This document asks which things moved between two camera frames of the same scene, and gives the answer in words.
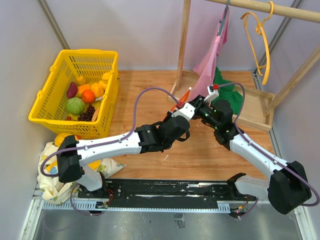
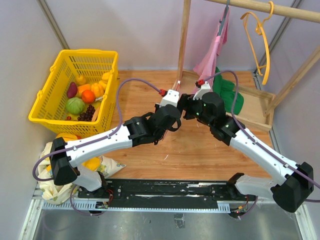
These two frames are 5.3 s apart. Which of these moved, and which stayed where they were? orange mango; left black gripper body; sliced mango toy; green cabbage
Moved: left black gripper body
Stayed: orange mango; sliced mango toy; green cabbage
